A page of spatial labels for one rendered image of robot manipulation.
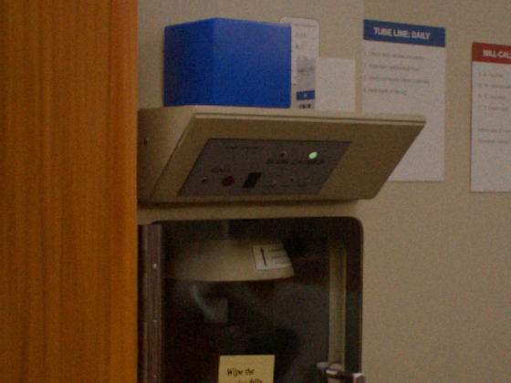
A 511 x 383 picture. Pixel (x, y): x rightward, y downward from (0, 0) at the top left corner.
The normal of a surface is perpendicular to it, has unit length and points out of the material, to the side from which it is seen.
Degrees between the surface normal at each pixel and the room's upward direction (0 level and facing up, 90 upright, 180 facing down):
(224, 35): 90
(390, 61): 90
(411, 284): 90
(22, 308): 90
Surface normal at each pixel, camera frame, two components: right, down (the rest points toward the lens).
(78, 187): -0.81, 0.03
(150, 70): 0.59, 0.05
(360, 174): 0.41, 0.74
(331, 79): 0.40, 0.05
